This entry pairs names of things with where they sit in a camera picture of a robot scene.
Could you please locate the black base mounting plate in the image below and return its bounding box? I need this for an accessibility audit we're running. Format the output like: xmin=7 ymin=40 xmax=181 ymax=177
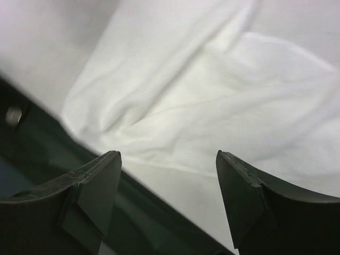
xmin=1 ymin=80 xmax=229 ymax=254

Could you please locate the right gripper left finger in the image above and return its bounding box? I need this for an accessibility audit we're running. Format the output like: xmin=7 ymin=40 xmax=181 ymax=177
xmin=1 ymin=151 xmax=122 ymax=254

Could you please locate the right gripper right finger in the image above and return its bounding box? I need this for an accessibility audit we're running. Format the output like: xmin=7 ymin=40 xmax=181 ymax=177
xmin=216 ymin=151 xmax=339 ymax=254

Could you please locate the plain white towel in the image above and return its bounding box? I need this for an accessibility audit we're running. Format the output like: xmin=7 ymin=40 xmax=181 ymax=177
xmin=62 ymin=0 xmax=340 ymax=197

